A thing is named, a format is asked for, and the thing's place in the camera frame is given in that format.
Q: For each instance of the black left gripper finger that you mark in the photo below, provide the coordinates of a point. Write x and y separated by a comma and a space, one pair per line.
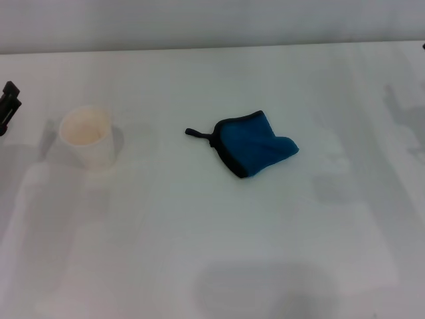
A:
10, 106

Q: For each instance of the white paper cup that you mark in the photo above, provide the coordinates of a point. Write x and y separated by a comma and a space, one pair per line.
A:
89, 146

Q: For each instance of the blue rag with black trim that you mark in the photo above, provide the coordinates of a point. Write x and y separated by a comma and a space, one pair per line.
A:
252, 146

